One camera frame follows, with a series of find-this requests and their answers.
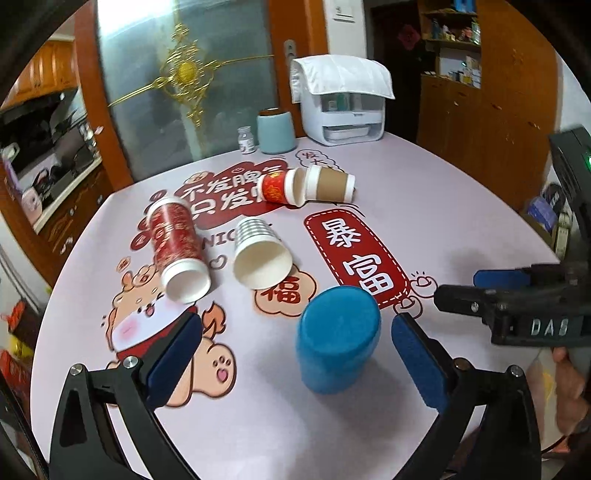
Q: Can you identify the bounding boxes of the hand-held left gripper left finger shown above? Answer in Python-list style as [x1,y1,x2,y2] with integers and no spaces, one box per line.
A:
[48,312,204,480]

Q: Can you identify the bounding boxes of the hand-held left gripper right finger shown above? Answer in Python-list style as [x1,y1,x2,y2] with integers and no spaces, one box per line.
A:
[391,312,541,480]

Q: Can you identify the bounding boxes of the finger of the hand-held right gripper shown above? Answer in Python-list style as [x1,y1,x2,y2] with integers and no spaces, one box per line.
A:
[473,266,533,291]
[433,284,498,320]

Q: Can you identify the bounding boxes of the blue plastic cup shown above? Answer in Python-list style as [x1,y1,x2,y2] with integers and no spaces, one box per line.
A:
[295,285,382,394]

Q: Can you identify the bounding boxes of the tall red paper cup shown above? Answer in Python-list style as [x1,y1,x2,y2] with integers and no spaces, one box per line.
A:
[147,196,212,304]

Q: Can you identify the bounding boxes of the white ribbed paper cup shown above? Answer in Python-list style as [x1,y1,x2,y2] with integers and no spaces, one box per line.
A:
[232,217,294,290]

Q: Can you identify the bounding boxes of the brown sleeve paper cup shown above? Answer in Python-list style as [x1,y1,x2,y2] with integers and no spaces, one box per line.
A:
[304,165,356,203]

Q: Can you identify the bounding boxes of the small red paper cup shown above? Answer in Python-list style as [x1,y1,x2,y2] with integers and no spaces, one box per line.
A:
[260,168,308,207]

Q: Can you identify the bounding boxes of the person's right hand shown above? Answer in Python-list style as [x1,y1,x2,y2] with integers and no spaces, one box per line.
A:
[551,345,591,435]

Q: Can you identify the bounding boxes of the blue cardboard box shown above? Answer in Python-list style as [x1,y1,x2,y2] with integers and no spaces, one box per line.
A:
[525,182,562,232]

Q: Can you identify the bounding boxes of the red packets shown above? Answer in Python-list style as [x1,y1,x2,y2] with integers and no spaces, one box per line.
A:
[0,299,38,398]

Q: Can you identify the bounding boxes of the wooden shelf cabinet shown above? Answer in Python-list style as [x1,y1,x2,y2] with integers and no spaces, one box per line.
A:
[417,0,560,197]

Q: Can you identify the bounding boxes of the pink kettle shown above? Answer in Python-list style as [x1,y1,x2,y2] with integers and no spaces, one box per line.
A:
[20,184,48,223]

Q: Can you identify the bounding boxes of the white countertop appliance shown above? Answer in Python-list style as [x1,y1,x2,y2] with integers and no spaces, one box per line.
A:
[295,88,387,147]

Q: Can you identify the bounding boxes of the light blue canister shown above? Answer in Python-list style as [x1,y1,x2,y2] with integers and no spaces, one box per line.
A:
[256,107,298,155]

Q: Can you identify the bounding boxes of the row of small shelf boxes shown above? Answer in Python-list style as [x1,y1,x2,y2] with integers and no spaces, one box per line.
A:
[427,0,482,88]

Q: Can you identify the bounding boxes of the white folded cloth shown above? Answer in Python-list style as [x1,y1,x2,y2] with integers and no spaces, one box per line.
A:
[289,54,396,106]

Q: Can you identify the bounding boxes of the red paper decoration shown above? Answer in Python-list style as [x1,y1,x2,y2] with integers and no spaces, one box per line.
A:
[397,25,419,53]

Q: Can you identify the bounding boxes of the black range hood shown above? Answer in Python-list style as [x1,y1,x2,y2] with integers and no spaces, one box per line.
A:
[0,89,80,155]

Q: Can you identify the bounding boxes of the gold door ornament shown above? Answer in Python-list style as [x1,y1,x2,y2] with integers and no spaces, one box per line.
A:
[108,21,276,129]

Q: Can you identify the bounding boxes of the frosted glass wooden door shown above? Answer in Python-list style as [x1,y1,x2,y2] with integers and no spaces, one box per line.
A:
[73,0,329,188]

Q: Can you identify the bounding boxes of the white wall switch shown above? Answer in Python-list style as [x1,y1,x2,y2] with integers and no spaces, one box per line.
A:
[331,0,358,22]

